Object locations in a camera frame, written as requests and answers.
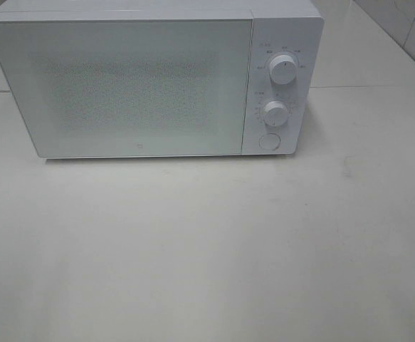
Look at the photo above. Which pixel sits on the white microwave door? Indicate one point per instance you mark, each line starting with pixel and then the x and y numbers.
pixel 107 88

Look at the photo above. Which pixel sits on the white microwave oven body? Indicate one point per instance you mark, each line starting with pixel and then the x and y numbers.
pixel 278 26

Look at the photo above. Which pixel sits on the round white door button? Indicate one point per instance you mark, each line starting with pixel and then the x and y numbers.
pixel 270 141

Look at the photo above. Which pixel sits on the white upper power knob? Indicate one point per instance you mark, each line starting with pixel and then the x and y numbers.
pixel 283 68

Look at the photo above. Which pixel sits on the white timer knob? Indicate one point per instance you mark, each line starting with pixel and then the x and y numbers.
pixel 275 113

